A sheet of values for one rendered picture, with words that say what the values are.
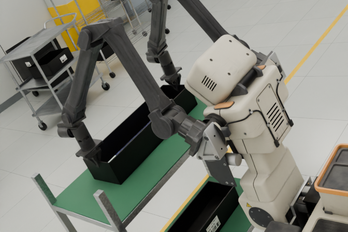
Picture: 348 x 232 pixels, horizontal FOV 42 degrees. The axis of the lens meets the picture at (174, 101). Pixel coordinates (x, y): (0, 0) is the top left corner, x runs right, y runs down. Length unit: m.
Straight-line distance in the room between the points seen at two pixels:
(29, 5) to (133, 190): 5.50
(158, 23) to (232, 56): 0.51
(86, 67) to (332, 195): 0.90
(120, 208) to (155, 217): 1.47
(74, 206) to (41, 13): 5.44
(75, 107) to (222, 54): 0.58
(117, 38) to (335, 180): 0.82
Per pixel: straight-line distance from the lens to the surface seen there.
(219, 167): 1.64
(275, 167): 1.64
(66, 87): 5.63
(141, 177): 1.82
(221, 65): 1.44
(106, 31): 1.44
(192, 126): 1.40
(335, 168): 1.59
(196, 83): 1.47
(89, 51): 1.53
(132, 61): 1.43
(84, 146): 1.78
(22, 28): 6.93
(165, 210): 3.18
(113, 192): 1.82
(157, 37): 1.97
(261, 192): 1.65
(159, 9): 1.83
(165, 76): 2.10
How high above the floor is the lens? 1.91
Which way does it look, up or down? 25 degrees down
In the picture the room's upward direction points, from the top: 24 degrees counter-clockwise
